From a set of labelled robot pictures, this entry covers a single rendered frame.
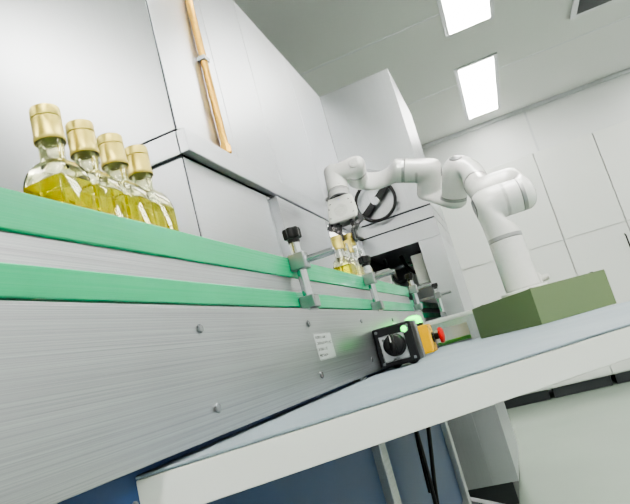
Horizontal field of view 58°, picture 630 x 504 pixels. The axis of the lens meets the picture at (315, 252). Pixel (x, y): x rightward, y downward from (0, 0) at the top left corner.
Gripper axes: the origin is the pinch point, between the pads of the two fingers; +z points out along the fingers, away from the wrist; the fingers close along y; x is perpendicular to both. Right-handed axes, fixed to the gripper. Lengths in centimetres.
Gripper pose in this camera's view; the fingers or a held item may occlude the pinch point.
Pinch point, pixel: (348, 237)
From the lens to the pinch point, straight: 193.7
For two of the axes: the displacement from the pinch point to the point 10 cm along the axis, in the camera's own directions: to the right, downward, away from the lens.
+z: 1.7, 8.9, -4.3
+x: 3.7, 3.5, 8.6
